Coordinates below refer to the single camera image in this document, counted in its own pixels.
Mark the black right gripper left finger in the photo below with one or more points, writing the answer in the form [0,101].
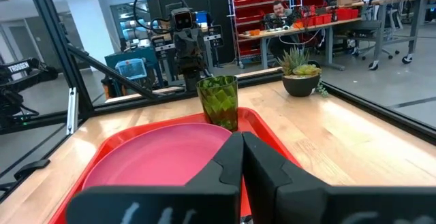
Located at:
[211,196]

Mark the silver frame bracket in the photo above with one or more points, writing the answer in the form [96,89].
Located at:
[72,111]

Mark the potted succulent plant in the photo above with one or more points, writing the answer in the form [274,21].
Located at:
[299,84]

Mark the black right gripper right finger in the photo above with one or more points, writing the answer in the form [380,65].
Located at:
[306,203]

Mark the light blue plastic bin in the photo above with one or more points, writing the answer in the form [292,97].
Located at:
[131,69]

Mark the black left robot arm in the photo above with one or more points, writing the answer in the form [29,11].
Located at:
[20,68]

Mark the person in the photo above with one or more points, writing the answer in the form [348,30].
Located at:
[280,10]

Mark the black table frame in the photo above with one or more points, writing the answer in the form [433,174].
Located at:
[56,30]

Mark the pink round plate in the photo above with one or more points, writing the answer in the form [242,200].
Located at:
[160,156]

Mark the green faceted cup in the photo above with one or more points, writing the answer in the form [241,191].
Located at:
[218,101]

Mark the black office chair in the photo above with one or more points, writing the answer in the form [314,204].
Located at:
[368,26]

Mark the grey workbench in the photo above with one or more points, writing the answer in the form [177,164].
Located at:
[391,1]
[306,26]

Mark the red plastic tray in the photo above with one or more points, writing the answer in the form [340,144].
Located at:
[253,123]

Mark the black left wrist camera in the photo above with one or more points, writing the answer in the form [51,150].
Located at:
[182,19]

